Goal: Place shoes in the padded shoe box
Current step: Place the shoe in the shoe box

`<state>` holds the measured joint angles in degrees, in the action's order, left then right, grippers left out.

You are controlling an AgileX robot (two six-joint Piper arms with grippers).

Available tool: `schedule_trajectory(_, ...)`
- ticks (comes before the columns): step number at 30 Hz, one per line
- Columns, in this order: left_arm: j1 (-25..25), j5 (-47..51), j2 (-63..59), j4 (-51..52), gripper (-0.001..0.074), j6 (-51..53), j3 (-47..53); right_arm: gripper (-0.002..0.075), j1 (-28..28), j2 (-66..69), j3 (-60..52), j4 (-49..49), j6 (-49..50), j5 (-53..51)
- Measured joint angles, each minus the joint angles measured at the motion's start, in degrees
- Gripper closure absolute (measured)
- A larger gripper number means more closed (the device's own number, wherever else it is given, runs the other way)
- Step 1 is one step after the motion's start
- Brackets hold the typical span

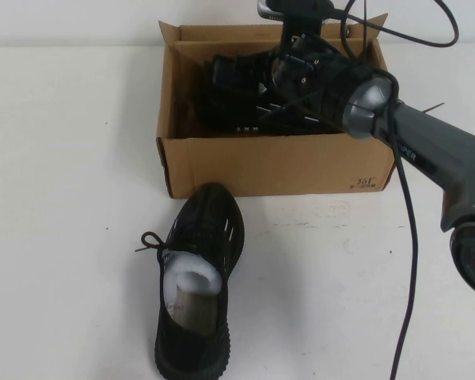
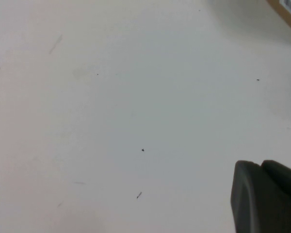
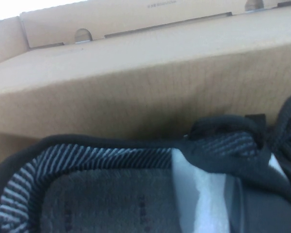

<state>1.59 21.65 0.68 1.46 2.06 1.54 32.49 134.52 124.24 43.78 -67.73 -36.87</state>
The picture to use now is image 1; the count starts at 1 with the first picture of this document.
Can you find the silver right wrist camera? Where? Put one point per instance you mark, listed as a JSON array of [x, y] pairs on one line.
[[293, 10]]

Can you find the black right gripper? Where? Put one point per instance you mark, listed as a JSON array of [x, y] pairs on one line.
[[301, 67]]

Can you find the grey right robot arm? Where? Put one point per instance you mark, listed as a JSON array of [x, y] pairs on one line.
[[427, 130]]

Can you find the white foam shoe stuffing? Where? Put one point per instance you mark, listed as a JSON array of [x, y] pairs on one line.
[[190, 273]]

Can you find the black sneaker with paper stuffing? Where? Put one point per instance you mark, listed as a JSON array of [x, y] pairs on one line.
[[229, 111]]

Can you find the black sneaker with foam stuffing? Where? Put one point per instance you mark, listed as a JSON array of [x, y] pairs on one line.
[[206, 210]]

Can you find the brown cardboard shoe box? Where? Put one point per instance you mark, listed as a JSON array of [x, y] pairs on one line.
[[277, 166]]

